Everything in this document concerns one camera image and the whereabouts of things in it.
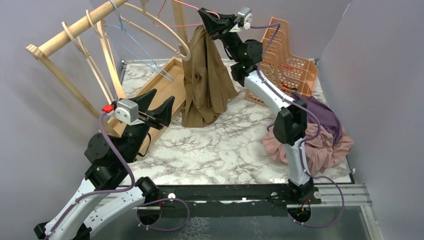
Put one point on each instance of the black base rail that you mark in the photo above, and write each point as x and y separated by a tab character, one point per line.
226	200

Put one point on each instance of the purple garment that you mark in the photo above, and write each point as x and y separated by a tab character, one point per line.
327	118

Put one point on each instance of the peach plastic file organizer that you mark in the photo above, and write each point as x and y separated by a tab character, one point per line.
288	72

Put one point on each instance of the brown skirt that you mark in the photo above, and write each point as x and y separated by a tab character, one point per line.
207	82

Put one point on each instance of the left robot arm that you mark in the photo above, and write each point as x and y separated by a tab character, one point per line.
109	188

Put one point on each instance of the pink skirt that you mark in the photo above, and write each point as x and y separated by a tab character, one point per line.
321	152

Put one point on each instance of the wooden hanger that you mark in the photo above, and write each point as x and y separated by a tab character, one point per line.
183	52
90	61
99	29

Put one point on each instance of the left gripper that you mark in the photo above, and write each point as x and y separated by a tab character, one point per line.
163	114

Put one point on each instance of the blue wire hanger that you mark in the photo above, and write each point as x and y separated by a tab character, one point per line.
161	71

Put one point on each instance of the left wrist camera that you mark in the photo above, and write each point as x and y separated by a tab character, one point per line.
124	110

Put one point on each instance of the wooden hanger right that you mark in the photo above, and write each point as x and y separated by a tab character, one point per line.
183	52

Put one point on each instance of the wooden hanger leftmost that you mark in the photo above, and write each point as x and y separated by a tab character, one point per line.
90	61

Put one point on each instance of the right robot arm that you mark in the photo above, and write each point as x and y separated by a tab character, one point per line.
290	125

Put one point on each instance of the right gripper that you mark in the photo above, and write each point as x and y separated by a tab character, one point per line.
214	26

